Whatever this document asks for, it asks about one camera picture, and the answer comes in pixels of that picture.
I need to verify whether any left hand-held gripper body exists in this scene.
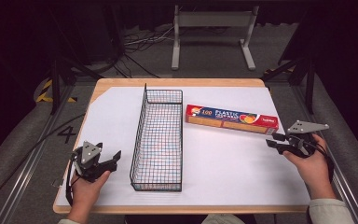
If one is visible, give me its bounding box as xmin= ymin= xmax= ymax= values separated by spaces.
xmin=71 ymin=140 xmax=106 ymax=183

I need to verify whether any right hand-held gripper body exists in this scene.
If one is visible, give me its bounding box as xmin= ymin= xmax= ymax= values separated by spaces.
xmin=286 ymin=119 xmax=330 ymax=159

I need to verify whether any person's right hand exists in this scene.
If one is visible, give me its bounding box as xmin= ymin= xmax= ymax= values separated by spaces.
xmin=282 ymin=133 xmax=337 ymax=201

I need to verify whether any person's left hand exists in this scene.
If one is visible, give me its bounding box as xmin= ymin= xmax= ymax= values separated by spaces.
xmin=66 ymin=170 xmax=112 ymax=222

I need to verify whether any red and blue plastic wrap box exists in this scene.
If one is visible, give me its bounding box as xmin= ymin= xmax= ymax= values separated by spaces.
xmin=185 ymin=104 xmax=280 ymax=135

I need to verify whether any white paper sheet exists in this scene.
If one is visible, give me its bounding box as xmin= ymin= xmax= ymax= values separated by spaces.
xmin=56 ymin=86 xmax=311 ymax=207

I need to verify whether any black metal stand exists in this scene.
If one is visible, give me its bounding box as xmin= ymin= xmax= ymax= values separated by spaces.
xmin=45 ymin=3 xmax=104 ymax=116
xmin=261 ymin=54 xmax=317 ymax=115

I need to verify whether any yellow and black floor tape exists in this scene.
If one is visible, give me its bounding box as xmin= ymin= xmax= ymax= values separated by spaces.
xmin=34 ymin=78 xmax=77 ymax=104

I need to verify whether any person's light clothing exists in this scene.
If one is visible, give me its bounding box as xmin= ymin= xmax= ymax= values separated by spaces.
xmin=200 ymin=214 xmax=246 ymax=224

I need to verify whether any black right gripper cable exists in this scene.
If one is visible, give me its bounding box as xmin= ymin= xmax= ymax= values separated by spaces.
xmin=304 ymin=139 xmax=336 ymax=185

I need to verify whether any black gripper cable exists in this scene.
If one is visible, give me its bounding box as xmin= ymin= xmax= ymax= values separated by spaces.
xmin=304 ymin=139 xmax=336 ymax=185
xmin=64 ymin=154 xmax=81 ymax=207

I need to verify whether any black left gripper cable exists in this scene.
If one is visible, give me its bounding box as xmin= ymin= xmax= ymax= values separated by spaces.
xmin=64 ymin=154 xmax=81 ymax=207

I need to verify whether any black wire basket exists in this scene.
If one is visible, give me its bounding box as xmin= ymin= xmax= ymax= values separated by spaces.
xmin=129 ymin=82 xmax=184 ymax=192

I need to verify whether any aluminium floor rail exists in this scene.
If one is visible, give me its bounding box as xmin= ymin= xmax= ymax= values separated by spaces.
xmin=291 ymin=83 xmax=358 ymax=224
xmin=0 ymin=83 xmax=76 ymax=224

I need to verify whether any bundle of floor cables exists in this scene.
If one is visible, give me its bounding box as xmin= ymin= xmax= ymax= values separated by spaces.
xmin=117 ymin=24 xmax=176 ymax=79

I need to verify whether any white metal stand frame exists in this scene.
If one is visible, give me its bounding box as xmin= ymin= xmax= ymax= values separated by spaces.
xmin=171 ymin=4 xmax=260 ymax=72

